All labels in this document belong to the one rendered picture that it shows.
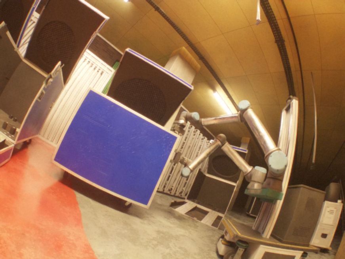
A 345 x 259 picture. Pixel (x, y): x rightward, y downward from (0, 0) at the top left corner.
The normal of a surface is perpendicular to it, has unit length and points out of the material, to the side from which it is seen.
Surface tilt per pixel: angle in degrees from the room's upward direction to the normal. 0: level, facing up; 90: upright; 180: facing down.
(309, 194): 90
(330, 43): 180
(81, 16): 138
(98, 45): 90
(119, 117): 90
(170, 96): 142
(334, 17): 180
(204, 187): 90
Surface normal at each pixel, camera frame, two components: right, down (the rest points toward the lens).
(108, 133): 0.37, -0.12
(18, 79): 0.60, 0.03
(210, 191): -0.37, -0.42
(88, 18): 0.11, 0.67
